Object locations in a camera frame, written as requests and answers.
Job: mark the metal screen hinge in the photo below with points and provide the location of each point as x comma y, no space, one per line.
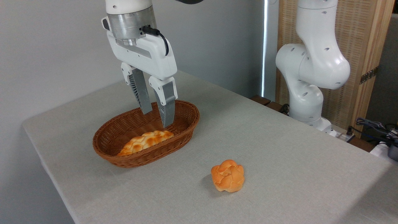
369,75

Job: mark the long braided bread loaf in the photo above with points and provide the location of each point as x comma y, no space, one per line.
146,140

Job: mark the brown wicker oval basket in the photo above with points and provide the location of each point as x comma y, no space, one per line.
108,146

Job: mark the white box with grey device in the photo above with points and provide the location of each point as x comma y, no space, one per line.
385,152

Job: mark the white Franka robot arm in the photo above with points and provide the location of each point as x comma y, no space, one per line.
311,62

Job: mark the round knotted bread roll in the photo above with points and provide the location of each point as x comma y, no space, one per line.
228,176

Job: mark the wooden woven folding screen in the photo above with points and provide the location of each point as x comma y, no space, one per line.
357,37

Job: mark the dark wooden base board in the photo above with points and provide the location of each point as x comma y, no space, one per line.
261,100

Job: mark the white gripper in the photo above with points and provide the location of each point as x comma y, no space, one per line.
146,56

